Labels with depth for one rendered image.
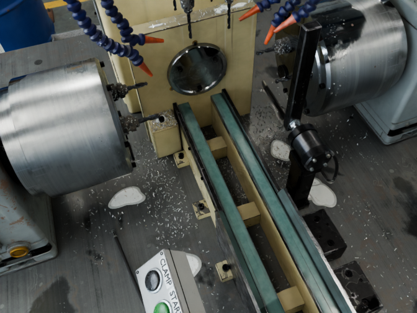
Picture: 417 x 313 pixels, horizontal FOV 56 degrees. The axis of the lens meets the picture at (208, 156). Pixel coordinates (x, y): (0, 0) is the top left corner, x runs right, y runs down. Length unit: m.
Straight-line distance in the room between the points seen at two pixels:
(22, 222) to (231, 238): 0.41
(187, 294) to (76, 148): 0.32
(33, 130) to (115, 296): 0.39
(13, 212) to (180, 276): 0.36
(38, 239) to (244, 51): 0.63
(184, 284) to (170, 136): 0.49
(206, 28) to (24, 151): 0.45
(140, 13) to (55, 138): 0.39
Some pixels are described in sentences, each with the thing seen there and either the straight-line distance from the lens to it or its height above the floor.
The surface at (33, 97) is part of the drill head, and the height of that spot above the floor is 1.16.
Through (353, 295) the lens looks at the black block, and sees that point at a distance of 0.86.
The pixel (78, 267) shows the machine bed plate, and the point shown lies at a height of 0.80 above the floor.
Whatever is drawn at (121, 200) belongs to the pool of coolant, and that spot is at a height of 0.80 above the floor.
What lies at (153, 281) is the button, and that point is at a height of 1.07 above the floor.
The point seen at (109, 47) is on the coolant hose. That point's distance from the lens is 0.71.
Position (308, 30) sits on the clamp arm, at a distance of 0.68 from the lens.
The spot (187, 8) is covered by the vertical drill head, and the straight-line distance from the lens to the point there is 0.71.
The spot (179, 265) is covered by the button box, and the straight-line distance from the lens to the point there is 0.62.
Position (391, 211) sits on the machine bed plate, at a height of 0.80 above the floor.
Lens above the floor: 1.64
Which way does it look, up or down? 54 degrees down
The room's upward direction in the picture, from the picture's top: 4 degrees counter-clockwise
